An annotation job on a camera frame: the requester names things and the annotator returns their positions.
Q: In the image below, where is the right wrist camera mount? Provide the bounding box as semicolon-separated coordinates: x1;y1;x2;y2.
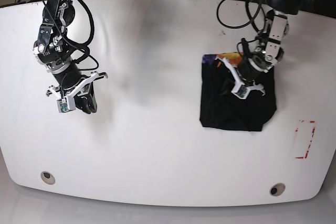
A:
215;55;266;100

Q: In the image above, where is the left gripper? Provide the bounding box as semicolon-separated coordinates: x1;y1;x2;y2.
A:
237;58;268;87

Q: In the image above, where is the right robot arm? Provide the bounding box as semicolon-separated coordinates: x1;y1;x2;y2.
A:
33;0;100;114

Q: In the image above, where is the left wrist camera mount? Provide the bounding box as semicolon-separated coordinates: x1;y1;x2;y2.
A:
46;71;109;114

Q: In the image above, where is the red tape rectangle marking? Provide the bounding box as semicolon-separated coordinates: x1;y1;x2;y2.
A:
292;120;316;159

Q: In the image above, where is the right table cable grommet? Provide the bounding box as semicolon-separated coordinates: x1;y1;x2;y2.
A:
269;183;286;197

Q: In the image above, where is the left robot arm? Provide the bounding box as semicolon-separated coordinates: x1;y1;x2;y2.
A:
234;0;302;90

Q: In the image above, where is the table cable grommet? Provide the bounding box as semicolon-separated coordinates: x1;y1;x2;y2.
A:
40;171;56;185
269;183;286;197

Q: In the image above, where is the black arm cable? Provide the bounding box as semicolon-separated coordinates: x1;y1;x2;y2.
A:
216;0;266;35

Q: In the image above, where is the black printed t-shirt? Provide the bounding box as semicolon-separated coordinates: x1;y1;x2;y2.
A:
199;54;277;132

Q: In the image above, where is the left table cable grommet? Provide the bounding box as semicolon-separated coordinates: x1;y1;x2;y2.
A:
40;171;56;185

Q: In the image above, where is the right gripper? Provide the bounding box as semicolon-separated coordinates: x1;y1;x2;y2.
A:
52;69;99;114

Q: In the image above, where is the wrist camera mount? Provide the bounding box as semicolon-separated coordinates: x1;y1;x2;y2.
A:
46;71;109;114
215;55;266;100

